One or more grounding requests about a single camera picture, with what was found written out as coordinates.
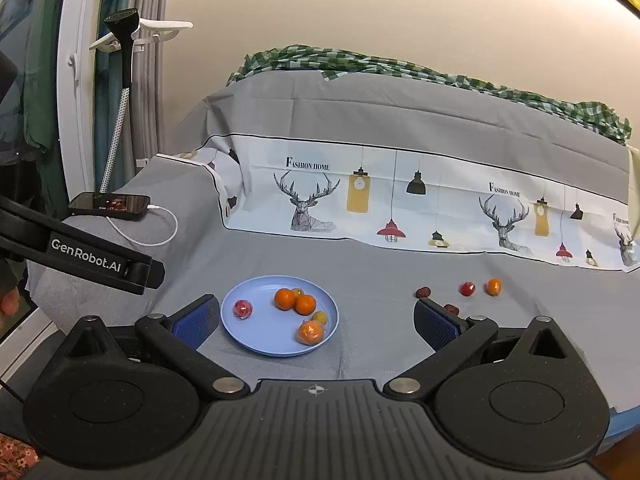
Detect white charging cable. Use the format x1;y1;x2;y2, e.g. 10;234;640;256
106;203;180;248

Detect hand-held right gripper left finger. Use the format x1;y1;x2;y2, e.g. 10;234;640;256
64;295;252;401

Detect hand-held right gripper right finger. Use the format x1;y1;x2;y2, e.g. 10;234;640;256
382;297;586;402

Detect white door frame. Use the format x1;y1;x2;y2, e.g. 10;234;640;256
55;0;109;221

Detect person's left hand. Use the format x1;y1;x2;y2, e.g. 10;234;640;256
0;287;22;333

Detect black smartphone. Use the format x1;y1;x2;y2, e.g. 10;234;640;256
67;192;152;222

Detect grey printed bed sheet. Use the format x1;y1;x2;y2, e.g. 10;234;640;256
25;67;640;411

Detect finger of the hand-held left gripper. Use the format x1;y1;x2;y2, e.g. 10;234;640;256
120;259;166;296

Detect teal curtain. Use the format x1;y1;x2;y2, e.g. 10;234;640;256
95;0;127;196

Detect grey curtain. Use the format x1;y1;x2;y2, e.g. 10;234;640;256
127;0;174;181

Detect green checked cloth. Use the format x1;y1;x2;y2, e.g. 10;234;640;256
227;45;632;144

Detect plastic-wrapped orange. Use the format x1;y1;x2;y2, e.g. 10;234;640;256
295;320;325;346

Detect blue plastic plate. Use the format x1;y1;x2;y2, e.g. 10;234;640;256
220;274;340;358

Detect green hanging clothes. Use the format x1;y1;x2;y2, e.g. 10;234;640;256
24;0;67;152

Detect white wall hook rack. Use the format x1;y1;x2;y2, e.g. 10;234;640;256
89;18;194;54

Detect floral patterned cloth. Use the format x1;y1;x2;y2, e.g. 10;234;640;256
0;434;40;480

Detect black handle with dotted hose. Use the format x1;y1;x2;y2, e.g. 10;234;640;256
99;8;141;194

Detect cream pillow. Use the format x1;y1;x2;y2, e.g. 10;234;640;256
626;144;640;243

